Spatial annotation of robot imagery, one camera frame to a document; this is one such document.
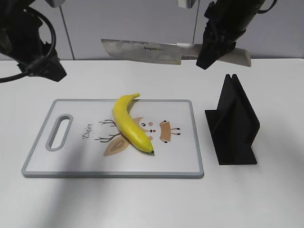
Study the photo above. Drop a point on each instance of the black knife stand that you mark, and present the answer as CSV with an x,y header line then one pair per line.
x,y
233,125

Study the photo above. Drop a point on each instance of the white-handled kitchen knife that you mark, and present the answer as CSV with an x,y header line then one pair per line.
x,y
148,52

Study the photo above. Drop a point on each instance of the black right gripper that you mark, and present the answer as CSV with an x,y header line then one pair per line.
x,y
227,22

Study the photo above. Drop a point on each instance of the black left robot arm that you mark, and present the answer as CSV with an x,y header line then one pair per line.
x,y
44,35

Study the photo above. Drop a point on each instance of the white grey-rimmed cutting board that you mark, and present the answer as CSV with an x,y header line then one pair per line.
x,y
79,139

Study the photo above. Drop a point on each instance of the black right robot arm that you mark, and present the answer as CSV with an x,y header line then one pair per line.
x,y
261,4

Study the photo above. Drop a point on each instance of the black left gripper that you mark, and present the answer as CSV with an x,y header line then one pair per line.
x,y
20,40

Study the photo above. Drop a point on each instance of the yellow plastic banana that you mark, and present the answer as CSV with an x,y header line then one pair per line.
x,y
127,127

